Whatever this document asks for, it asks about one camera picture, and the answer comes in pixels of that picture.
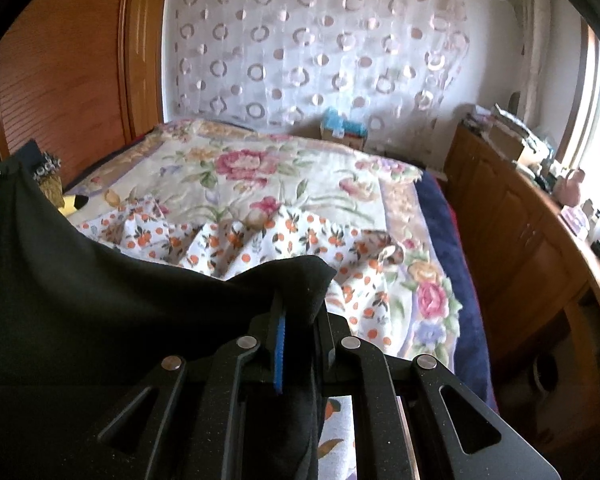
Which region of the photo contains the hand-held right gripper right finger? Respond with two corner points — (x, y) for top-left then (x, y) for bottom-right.
(317, 310), (556, 480)

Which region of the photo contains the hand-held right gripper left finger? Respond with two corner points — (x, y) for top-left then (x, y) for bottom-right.
(97, 292), (288, 480)

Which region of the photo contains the black printed t-shirt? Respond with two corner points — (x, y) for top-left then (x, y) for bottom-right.
(0, 152), (338, 480)

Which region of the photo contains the navy printed cloth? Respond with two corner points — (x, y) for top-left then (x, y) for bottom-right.
(12, 140), (63, 186)

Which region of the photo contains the yellow plush toy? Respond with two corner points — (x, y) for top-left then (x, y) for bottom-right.
(55, 192), (91, 217)

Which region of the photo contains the wooden slatted wardrobe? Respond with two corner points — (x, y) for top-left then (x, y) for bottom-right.
(0, 0), (171, 191)

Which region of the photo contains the navy blue bedspread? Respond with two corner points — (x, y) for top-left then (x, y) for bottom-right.
(412, 170), (498, 411)

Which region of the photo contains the floral blanket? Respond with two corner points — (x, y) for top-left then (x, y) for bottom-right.
(65, 119), (463, 366)

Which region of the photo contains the long wooden cabinet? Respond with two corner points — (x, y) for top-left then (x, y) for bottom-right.
(442, 122), (600, 461)

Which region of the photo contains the blue cardboard box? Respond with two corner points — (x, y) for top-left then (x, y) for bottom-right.
(320, 107), (368, 150)

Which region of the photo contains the tissue pack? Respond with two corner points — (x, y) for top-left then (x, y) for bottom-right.
(560, 206), (588, 236)

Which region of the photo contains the pink figurine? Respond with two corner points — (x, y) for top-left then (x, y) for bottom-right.
(555, 167), (586, 207)

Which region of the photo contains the sheer circle pattern curtain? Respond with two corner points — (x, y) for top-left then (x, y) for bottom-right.
(162, 0), (473, 156)

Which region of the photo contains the beige wrapped wall pipe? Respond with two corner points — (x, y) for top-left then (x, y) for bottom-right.
(517, 0), (553, 116)

